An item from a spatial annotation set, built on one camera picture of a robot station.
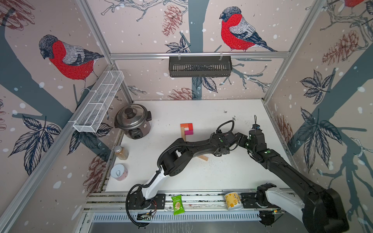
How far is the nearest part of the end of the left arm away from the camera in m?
0.65

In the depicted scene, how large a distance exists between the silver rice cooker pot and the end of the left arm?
46cm

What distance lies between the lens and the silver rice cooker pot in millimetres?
873
